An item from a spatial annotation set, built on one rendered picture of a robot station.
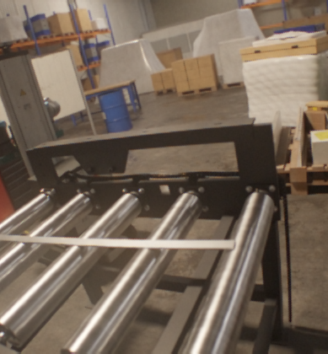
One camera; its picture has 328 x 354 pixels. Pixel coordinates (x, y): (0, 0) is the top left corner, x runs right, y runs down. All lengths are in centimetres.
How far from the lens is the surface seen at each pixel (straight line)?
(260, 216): 110
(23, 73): 271
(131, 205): 141
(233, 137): 122
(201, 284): 106
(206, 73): 951
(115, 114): 686
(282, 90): 450
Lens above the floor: 149
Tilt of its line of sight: 22 degrees down
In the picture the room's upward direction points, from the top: 14 degrees counter-clockwise
